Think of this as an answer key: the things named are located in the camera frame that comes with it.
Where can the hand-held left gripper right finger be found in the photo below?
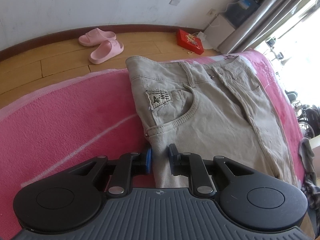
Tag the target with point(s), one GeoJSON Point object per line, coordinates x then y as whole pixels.
{"type": "Point", "coordinates": [172, 157]}

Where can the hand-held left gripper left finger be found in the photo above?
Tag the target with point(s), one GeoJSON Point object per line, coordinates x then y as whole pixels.
{"type": "Point", "coordinates": [149, 160]}

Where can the beige pants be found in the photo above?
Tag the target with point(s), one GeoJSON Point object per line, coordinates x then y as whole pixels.
{"type": "Point", "coordinates": [212, 117]}

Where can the pink floral blanket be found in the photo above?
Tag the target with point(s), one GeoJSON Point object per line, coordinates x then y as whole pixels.
{"type": "Point", "coordinates": [62, 117]}

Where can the red box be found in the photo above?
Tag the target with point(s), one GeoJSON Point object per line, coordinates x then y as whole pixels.
{"type": "Point", "coordinates": [185, 41]}

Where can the pink slipper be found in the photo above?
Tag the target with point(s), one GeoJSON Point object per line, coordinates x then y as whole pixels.
{"type": "Point", "coordinates": [105, 51]}
{"type": "Point", "coordinates": [95, 36]}

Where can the white crumpled paper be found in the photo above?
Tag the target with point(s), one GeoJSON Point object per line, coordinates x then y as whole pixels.
{"type": "Point", "coordinates": [203, 38]}

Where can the white cabinet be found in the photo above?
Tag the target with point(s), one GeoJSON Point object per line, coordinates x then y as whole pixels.
{"type": "Point", "coordinates": [220, 32]}

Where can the grey garment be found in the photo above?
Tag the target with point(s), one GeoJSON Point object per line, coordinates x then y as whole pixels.
{"type": "Point", "coordinates": [307, 155]}

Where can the plaid shirt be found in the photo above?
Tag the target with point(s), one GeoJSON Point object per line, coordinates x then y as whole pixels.
{"type": "Point", "coordinates": [312, 195]}

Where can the wheelchair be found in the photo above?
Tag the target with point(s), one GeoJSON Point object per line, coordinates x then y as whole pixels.
{"type": "Point", "coordinates": [312, 115]}

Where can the dark box with blue label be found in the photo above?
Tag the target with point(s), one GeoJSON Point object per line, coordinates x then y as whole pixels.
{"type": "Point", "coordinates": [237, 15]}

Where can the grey curtain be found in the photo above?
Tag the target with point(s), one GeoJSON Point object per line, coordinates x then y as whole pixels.
{"type": "Point", "coordinates": [270, 12]}

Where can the wall socket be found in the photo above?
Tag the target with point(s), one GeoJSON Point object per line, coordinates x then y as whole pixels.
{"type": "Point", "coordinates": [212, 12]}

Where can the grey wall switch plate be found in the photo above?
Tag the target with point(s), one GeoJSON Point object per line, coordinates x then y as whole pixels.
{"type": "Point", "coordinates": [174, 0]}

